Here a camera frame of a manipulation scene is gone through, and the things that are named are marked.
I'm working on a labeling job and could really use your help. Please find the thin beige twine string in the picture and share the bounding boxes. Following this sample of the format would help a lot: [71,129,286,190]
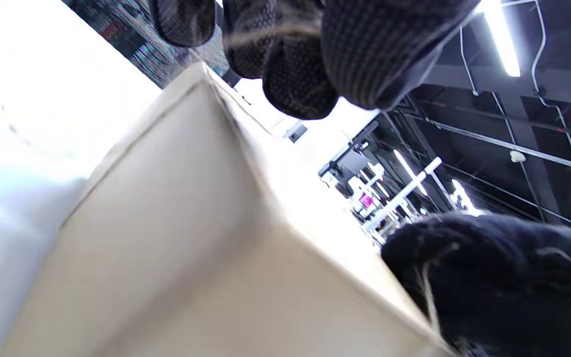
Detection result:
[224,27,442,333]

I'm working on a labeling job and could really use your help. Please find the long ceiling light tube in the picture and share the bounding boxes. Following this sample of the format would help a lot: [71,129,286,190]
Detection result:
[481,0,522,78]

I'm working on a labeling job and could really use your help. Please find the person's left hand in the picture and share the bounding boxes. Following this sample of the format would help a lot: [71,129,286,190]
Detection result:
[148,0,482,120]

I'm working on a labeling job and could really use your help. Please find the hanging ceiling cable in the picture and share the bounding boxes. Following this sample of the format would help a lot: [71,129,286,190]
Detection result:
[531,0,571,230]

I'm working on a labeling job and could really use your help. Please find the person's right hand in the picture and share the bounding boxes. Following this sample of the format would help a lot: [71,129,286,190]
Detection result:
[381,212,571,357]

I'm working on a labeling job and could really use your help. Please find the white metal frame rig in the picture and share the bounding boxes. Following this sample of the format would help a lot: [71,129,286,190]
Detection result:
[318,119,484,246]

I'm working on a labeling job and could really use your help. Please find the brown cardboard box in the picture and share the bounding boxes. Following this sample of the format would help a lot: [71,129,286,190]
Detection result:
[0,62,457,357]

